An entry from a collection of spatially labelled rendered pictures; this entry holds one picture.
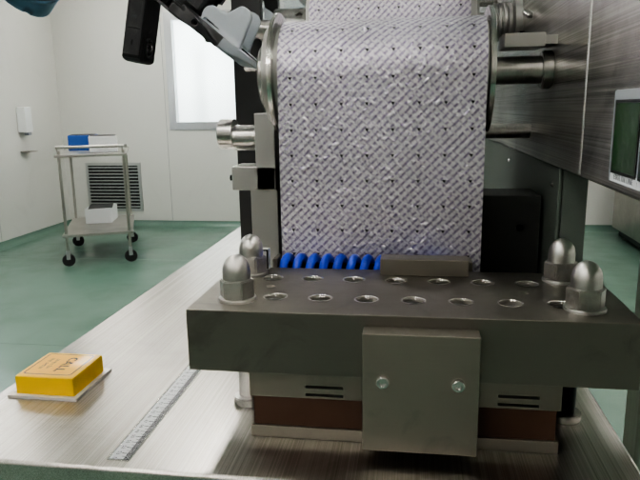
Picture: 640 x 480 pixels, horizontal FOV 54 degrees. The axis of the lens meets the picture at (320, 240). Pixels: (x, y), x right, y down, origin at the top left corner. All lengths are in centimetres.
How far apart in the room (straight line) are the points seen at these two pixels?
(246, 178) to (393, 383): 38
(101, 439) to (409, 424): 30
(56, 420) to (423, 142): 49
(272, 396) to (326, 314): 10
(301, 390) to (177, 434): 13
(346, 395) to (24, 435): 32
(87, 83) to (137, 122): 66
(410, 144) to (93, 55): 648
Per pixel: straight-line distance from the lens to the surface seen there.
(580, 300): 59
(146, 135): 687
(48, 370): 78
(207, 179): 667
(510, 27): 103
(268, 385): 61
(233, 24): 81
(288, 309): 58
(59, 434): 69
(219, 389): 73
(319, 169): 73
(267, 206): 83
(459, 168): 73
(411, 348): 54
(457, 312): 57
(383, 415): 57
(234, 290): 59
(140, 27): 86
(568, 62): 73
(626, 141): 51
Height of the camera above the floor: 121
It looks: 12 degrees down
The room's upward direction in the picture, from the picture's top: 1 degrees counter-clockwise
